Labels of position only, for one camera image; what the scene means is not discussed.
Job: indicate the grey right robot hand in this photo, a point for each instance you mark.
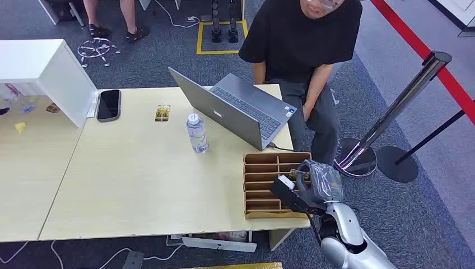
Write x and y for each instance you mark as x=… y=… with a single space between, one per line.
x=322 y=183

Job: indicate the person's left hand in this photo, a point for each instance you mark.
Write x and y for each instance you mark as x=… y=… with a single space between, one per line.
x=307 y=112

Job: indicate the person's right forearm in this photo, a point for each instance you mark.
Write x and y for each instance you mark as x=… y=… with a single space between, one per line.
x=259 y=72

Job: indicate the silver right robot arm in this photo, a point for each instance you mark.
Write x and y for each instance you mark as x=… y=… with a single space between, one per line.
x=349 y=237

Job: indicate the person's left forearm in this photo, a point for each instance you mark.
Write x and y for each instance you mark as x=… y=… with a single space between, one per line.
x=318 y=85

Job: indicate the wooden card organizer box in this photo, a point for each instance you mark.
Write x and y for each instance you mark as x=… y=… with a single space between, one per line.
x=261 y=185

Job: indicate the yellow printed card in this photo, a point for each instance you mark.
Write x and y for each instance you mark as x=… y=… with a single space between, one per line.
x=162 y=113

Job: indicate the standing person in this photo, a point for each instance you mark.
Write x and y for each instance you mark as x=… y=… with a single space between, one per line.
x=118 y=22

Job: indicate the grey open laptop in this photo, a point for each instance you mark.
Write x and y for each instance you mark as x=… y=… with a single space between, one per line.
x=241 y=107

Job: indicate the clear plastic water bottle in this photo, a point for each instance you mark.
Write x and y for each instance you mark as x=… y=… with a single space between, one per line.
x=196 y=135

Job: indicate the yellow floor mat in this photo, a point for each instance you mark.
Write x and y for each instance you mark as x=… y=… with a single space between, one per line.
x=237 y=266

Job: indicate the white panel under desk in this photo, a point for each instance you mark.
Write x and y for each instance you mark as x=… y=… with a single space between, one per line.
x=219 y=244

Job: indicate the black robot legs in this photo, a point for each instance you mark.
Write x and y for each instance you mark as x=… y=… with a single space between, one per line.
x=224 y=22

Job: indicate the red barrier belt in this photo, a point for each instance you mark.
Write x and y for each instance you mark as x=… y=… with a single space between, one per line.
x=426 y=55

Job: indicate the black smartphone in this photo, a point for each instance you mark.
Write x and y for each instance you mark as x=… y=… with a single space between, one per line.
x=109 y=105

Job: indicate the grey power adapter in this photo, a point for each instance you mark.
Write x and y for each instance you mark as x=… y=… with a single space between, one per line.
x=133 y=260

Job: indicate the white star chair base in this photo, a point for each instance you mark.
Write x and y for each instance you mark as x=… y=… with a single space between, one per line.
x=97 y=50

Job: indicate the white cabinet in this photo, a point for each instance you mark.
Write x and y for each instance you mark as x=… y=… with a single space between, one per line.
x=48 y=74

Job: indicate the yellow crumpled object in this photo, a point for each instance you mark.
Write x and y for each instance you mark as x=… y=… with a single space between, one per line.
x=20 y=127

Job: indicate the clear plastic bottle pink label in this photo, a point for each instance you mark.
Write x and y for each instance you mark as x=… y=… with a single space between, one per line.
x=18 y=100

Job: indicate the black white wrist camera box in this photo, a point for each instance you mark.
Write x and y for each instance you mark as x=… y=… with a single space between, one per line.
x=285 y=193

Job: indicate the chrome stanchion post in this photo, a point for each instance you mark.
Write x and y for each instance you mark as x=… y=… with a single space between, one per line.
x=393 y=111

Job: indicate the black stanchion post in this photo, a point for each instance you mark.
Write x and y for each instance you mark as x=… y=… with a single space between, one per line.
x=412 y=152

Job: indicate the yellow floor tape frame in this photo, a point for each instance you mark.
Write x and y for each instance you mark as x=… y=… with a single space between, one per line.
x=202 y=37

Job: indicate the white desk frame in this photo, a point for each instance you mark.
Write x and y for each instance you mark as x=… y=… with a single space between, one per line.
x=61 y=9

